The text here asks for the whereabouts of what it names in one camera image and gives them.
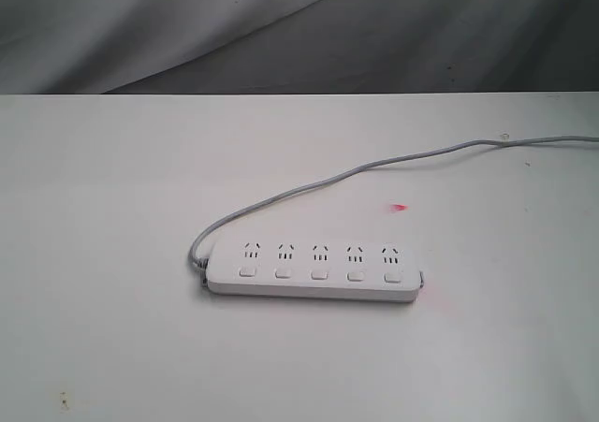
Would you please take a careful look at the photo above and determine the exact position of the white five-outlet power strip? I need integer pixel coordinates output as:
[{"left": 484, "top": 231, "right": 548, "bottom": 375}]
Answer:
[{"left": 200, "top": 235, "right": 424, "bottom": 303}]

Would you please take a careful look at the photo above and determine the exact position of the grey backdrop cloth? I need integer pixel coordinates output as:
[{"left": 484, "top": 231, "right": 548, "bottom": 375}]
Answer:
[{"left": 1, "top": 0, "right": 598, "bottom": 95}]

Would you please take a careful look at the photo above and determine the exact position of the grey power cable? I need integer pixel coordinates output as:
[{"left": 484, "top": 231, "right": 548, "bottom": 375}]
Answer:
[{"left": 187, "top": 135, "right": 599, "bottom": 269}]

